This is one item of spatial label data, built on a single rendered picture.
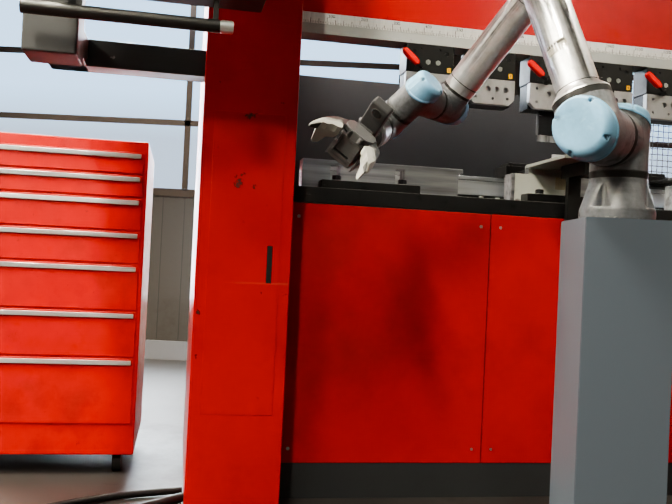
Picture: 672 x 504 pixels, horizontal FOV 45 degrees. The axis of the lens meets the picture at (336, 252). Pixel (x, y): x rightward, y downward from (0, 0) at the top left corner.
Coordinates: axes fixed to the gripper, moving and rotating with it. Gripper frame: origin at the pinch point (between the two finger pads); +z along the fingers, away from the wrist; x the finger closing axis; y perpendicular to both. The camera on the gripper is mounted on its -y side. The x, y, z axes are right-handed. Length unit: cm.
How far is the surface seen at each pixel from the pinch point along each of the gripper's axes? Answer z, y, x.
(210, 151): -30, 39, 33
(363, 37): -85, 7, 30
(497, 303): -70, 38, -52
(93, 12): 2, 12, 60
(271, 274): -28, 54, 1
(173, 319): -241, 282, 72
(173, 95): -290, 183, 166
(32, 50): 5, 28, 68
